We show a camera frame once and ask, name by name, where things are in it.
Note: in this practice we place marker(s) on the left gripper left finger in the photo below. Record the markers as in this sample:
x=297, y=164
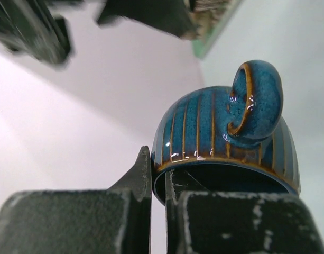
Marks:
x=113, y=220

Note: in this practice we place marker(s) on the green floral tray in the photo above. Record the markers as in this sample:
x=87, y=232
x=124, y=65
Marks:
x=210, y=18

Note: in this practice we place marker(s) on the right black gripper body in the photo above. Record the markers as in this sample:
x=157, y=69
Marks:
x=28, y=26

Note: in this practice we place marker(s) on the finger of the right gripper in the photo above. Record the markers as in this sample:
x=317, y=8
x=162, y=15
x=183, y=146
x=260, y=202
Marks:
x=170, y=16

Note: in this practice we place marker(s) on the blue mug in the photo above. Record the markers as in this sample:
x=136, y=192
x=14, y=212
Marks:
x=239, y=125

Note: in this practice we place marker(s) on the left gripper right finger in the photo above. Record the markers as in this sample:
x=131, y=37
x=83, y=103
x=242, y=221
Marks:
x=200, y=221

